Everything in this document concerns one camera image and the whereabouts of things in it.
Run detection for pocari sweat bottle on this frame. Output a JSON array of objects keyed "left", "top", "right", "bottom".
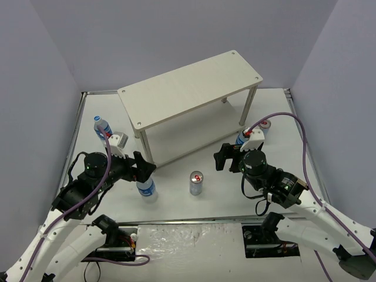
[
  {"left": 235, "top": 131, "right": 249, "bottom": 145},
  {"left": 136, "top": 177, "right": 158, "bottom": 203},
  {"left": 93, "top": 115, "right": 113, "bottom": 146}
]

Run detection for silver energy drink can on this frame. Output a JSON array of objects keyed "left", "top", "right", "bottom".
[
  {"left": 189, "top": 171, "right": 204, "bottom": 196},
  {"left": 258, "top": 119, "right": 271, "bottom": 136}
]

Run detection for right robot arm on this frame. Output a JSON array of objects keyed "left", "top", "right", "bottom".
[{"left": 214, "top": 143, "right": 375, "bottom": 280}]

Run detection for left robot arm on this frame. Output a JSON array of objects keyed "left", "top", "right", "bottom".
[{"left": 1, "top": 151, "right": 156, "bottom": 281}]

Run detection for white two-tier wooden shelf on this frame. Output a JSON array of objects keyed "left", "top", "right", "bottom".
[{"left": 117, "top": 50, "right": 263, "bottom": 166}]

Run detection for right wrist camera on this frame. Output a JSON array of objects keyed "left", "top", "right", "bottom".
[{"left": 240, "top": 126, "right": 265, "bottom": 151}]

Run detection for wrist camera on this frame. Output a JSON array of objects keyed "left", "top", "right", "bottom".
[
  {"left": 108, "top": 132, "right": 128, "bottom": 159},
  {"left": 240, "top": 126, "right": 265, "bottom": 151}
]

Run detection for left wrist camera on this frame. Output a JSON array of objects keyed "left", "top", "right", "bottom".
[{"left": 108, "top": 132, "right": 128, "bottom": 159}]

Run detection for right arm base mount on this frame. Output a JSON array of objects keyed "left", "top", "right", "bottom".
[{"left": 241, "top": 212, "right": 300, "bottom": 259}]

